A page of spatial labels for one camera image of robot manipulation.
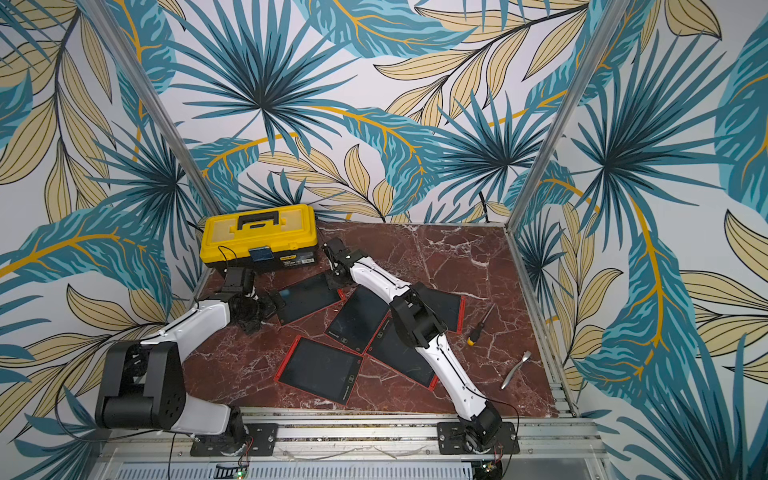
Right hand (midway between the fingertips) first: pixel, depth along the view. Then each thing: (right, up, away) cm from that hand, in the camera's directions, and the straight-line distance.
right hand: (336, 280), depth 103 cm
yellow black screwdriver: (+43, -17, -14) cm, 48 cm away
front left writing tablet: (-2, -24, -17) cm, 30 cm away
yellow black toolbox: (-19, +14, -9) cm, 25 cm away
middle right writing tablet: (+18, -20, -13) cm, 30 cm away
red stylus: (+42, -10, -6) cm, 44 cm away
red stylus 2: (-11, -21, -17) cm, 30 cm away
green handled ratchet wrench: (+58, -20, -17) cm, 64 cm away
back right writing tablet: (+38, -8, -4) cm, 39 cm away
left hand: (-16, -9, -13) cm, 22 cm away
